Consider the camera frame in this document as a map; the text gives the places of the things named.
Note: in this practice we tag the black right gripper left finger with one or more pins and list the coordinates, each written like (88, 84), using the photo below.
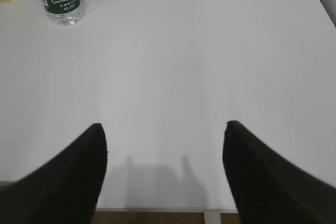
(65, 189)

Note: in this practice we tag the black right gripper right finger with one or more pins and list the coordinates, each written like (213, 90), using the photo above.
(267, 188)

